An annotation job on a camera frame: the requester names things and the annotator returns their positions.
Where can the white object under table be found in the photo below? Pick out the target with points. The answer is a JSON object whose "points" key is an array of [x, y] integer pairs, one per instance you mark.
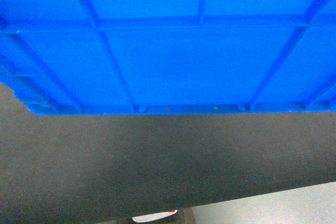
{"points": [[160, 216]]}

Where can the blue plastic crate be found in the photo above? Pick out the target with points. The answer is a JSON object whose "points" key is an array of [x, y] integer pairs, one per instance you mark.
{"points": [[76, 57]]}

